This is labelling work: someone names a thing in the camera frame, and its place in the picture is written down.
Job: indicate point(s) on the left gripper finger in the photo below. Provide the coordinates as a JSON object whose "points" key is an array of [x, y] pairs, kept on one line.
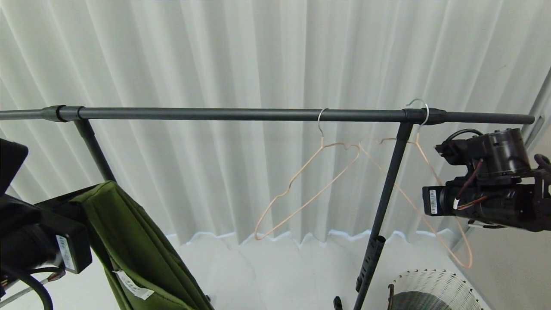
{"points": [[60, 206]]}

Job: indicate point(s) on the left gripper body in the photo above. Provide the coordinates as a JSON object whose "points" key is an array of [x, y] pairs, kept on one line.
{"points": [[82, 249]]}

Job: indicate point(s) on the green long-sleeved shirt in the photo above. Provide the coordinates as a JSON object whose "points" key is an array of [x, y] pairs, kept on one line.
{"points": [[129, 241]]}

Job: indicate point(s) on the pink clothes hanger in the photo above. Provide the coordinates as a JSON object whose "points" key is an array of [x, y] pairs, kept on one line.
{"points": [[322, 142], [417, 137]]}

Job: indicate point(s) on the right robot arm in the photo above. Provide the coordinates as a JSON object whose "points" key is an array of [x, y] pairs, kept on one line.
{"points": [[495, 206]]}

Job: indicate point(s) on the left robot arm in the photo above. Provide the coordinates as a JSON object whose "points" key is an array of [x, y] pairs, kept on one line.
{"points": [[58, 274]]}

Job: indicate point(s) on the black clothes rack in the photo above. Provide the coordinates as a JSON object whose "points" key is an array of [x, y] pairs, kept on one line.
{"points": [[215, 114]]}

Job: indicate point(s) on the white laundry basket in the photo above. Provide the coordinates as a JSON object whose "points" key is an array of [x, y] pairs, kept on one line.
{"points": [[430, 280]]}

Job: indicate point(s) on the white curtain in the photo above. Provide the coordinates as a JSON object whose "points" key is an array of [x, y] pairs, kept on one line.
{"points": [[215, 51]]}

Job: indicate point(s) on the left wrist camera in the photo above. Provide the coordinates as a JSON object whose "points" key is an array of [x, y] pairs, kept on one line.
{"points": [[10, 163]]}

